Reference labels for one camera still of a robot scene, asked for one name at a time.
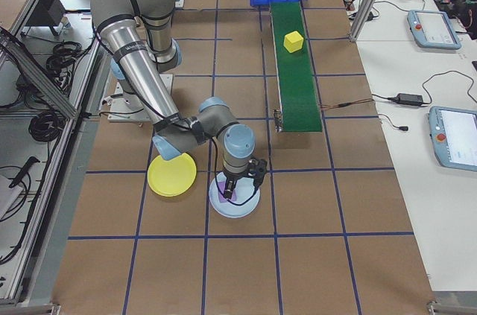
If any purple foam block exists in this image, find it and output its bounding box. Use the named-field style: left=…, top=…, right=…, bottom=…
left=218, top=182, right=239, bottom=205

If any yellow foam block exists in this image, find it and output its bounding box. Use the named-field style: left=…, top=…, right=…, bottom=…
left=283, top=31, right=305, bottom=54

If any light blue plastic plate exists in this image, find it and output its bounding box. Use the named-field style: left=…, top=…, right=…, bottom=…
left=208, top=176, right=262, bottom=220

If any yellow plastic plate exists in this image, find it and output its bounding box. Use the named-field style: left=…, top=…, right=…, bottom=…
left=147, top=151, right=198, bottom=198

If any green conveyor belt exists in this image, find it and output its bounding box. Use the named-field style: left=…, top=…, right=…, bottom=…
left=268, top=1, right=323, bottom=134

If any black power adapter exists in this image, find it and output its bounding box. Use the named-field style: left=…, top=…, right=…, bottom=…
left=397, top=92, right=424, bottom=105

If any light blue teach pendant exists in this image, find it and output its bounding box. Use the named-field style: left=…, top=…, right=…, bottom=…
left=406, top=9, right=462, bottom=51
left=427, top=105, right=477, bottom=173

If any aluminium corner bar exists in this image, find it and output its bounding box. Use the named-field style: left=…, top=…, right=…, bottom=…
left=427, top=299, right=477, bottom=315
left=0, top=302, right=60, bottom=315

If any black monitor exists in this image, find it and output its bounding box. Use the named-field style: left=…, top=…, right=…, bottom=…
left=22, top=0, right=69, bottom=36

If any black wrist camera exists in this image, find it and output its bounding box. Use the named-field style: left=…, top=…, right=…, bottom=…
left=248, top=157, right=268, bottom=188

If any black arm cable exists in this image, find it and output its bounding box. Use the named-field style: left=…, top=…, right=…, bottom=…
left=95, top=28, right=262, bottom=207

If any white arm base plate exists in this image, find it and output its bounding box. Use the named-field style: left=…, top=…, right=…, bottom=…
left=107, top=74, right=174, bottom=123

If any red orange wire pair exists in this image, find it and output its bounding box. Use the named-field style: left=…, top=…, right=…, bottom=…
left=319, top=98, right=375, bottom=111

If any black cable with plug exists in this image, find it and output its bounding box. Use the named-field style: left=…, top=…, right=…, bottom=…
left=378, top=113, right=410, bottom=133

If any black cable coil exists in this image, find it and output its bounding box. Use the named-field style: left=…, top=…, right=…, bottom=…
left=29, top=109, right=63, bottom=144
left=46, top=41, right=94, bottom=83

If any black handle tool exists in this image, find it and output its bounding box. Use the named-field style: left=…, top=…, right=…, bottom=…
left=7, top=156, right=41, bottom=188

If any metal V-shaped frame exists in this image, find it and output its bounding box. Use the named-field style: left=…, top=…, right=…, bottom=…
left=0, top=0, right=113, bottom=307

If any black device with red wires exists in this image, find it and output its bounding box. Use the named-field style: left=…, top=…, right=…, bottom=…
left=434, top=0, right=477, bottom=37

